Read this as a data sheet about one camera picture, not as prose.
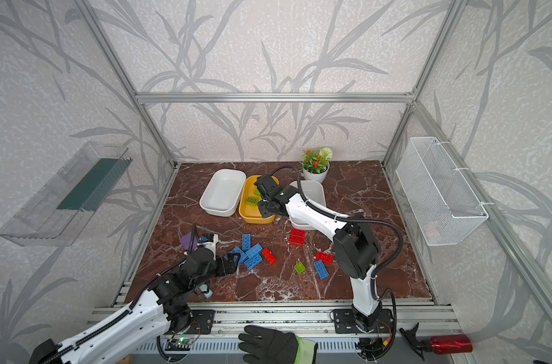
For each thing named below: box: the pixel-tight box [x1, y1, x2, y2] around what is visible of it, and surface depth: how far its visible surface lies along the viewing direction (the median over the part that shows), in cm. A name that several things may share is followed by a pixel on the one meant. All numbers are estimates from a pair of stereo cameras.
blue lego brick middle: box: [244, 242, 264, 270], surface depth 89 cm
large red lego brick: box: [288, 228, 308, 247], surface depth 95 cm
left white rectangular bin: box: [198, 168, 247, 218], surface depth 110 cm
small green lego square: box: [294, 262, 306, 275], surface depth 86 cm
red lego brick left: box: [262, 247, 277, 266], surface depth 88 cm
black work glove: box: [238, 324, 300, 364], surface depth 70 cm
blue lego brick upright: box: [241, 233, 251, 252], surface depth 93 cm
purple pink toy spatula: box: [180, 231, 198, 251], surface depth 95 cm
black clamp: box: [398, 322, 433, 362], surface depth 70 cm
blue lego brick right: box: [313, 259, 330, 280], surface depth 85 cm
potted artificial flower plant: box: [301, 147, 333, 184], surface depth 104 cm
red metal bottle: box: [429, 334, 474, 355], surface depth 69 cm
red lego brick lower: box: [315, 251, 334, 265], surface depth 88 cm
